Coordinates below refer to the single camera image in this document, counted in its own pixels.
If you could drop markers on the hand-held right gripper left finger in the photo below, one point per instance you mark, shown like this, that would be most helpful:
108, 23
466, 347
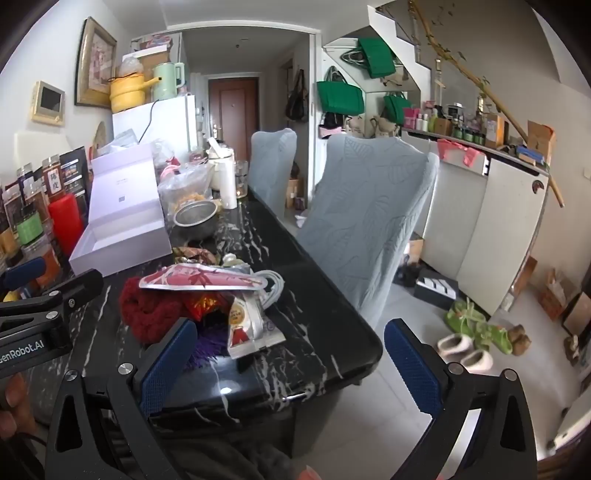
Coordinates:
168, 364

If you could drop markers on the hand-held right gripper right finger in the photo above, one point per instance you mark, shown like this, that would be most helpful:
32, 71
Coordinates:
413, 369

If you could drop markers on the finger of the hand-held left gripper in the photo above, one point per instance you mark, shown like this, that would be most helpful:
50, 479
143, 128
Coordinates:
69, 288
23, 272

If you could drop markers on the purple spiky ball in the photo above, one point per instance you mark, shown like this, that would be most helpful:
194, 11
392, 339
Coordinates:
207, 353

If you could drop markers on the red knitted scrunchie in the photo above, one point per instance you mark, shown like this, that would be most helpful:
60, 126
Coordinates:
147, 309

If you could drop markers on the red snack packet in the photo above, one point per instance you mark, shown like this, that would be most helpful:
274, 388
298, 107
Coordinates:
203, 304

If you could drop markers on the silver foil packet red label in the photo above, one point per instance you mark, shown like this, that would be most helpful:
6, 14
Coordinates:
244, 323

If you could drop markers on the pink foil pouch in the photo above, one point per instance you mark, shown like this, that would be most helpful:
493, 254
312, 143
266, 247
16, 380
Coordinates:
198, 278

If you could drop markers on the lavender gift box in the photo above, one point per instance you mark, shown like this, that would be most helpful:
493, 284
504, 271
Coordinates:
124, 194

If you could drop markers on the green brown snack packet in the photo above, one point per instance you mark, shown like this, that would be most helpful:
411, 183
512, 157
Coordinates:
194, 255

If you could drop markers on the person's left hand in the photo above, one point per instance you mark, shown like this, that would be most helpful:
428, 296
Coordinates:
10, 410

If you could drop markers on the white pink slippers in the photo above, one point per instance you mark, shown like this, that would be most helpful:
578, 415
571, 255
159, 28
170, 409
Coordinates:
461, 353

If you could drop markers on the group of clear plastic jars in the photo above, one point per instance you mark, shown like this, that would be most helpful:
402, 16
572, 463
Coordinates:
30, 221

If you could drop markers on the red canister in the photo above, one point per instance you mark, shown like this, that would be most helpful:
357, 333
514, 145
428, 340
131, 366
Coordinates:
66, 226

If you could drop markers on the green slippers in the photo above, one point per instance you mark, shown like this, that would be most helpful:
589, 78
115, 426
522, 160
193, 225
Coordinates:
471, 323

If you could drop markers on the black shoebox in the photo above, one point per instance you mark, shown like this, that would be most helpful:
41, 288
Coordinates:
436, 290

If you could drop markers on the black stand-up pouch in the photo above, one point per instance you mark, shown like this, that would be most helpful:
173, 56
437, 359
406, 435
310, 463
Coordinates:
74, 175

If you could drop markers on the brown shoes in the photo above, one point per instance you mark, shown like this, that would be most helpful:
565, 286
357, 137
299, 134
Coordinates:
519, 339

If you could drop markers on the white board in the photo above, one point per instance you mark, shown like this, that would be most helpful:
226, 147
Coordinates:
32, 147

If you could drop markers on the metal bowl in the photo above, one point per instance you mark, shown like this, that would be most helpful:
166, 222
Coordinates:
194, 221

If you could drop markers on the straw fan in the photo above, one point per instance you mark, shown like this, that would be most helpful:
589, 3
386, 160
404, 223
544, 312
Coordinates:
100, 138

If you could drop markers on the silver foil bags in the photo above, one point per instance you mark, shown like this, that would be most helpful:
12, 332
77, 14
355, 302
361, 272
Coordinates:
117, 143

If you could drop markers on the cardboard box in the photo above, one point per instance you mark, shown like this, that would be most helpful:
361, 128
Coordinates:
541, 138
554, 295

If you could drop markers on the clear plastic bag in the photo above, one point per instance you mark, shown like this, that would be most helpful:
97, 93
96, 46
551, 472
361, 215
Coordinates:
184, 177

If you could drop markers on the grey covered chair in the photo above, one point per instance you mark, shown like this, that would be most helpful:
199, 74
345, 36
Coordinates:
272, 166
360, 217

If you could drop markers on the white cabinet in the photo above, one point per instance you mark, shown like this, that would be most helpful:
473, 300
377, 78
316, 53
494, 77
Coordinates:
498, 221

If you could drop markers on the white paper roll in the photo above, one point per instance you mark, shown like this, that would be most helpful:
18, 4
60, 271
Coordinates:
229, 184

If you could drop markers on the white fridge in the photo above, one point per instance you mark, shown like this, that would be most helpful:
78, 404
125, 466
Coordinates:
166, 120

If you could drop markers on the glass jar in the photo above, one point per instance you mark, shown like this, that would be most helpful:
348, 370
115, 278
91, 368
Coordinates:
242, 180

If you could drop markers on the white water bottle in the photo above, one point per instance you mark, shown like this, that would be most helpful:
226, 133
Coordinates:
219, 157

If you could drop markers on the yellow pot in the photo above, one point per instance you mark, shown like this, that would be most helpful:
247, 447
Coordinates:
127, 94

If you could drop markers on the pink cloth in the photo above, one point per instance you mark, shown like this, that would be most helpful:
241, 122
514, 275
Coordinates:
457, 152

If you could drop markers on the framed picture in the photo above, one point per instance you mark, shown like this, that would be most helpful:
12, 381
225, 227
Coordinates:
94, 62

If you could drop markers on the green electric kettle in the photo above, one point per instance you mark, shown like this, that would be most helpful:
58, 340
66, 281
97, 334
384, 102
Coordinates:
167, 81

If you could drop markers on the brown door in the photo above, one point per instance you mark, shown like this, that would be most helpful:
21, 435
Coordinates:
233, 110

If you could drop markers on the row of cosmetic bottles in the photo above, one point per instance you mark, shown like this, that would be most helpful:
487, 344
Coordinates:
443, 124

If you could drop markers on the green tote bag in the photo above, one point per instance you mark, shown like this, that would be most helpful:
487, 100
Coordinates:
339, 99
395, 110
376, 57

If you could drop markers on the bamboo stick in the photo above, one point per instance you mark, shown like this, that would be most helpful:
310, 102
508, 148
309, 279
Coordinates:
498, 104

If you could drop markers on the black handbag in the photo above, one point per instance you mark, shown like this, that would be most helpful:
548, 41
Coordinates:
296, 104

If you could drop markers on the white staircase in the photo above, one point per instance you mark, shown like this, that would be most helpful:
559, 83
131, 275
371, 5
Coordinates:
397, 23

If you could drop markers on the wall intercom screen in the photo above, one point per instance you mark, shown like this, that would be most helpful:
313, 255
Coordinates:
48, 102

